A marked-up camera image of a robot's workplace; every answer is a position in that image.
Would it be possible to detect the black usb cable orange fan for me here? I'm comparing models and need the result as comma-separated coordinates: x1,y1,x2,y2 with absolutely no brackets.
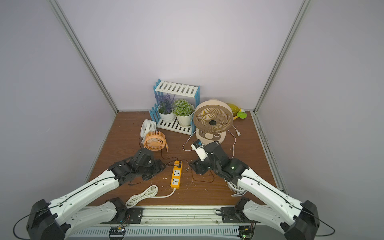
138,137,181,167

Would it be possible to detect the orange power strip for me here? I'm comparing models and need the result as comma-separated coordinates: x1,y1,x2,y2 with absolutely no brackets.
170,161,183,190

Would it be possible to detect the small orange desk fan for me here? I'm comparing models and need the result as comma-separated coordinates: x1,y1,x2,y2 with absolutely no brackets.
144,130,168,152

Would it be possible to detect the white fan power cable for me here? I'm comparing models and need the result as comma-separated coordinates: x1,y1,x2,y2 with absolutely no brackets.
181,124,242,158

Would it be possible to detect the large beige desk fan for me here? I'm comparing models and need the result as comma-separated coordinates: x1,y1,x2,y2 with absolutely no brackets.
193,99,234,145

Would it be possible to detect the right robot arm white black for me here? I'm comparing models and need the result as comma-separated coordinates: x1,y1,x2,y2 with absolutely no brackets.
190,140,323,240

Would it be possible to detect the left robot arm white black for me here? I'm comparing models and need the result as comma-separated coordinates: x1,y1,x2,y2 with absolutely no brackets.
26,148,166,240

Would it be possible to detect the white fan front right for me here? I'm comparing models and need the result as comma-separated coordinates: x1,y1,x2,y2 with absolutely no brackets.
227,181,247,197

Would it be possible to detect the small white fan at back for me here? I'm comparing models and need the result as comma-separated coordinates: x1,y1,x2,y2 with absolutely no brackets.
140,119,157,143

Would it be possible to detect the lavender plant white pot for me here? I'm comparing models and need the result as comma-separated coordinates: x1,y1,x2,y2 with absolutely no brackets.
156,94,176,123

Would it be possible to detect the green yellow toy shovel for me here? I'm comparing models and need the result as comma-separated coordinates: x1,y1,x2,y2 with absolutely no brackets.
234,112,248,120

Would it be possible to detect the green plant white pot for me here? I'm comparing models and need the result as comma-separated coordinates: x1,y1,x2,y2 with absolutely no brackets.
173,99,195,127

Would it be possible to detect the yellow watering can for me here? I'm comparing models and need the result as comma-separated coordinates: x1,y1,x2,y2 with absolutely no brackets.
227,103,245,117

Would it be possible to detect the blue white plant shelf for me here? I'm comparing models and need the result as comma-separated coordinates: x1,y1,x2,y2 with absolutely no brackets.
149,79,200,135

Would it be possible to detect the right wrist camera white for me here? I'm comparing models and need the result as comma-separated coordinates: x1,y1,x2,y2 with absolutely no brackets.
191,140,208,162

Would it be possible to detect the white power strip cord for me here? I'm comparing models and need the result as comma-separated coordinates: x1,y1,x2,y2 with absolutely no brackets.
125,184,178,209

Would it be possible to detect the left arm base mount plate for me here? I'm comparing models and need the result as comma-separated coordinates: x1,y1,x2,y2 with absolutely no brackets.
102,208,144,225

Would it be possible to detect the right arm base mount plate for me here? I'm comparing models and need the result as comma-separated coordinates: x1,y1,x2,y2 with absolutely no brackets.
215,207,259,224

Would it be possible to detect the aluminium front rail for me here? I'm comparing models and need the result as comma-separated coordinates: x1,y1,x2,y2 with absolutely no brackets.
65,205,287,240

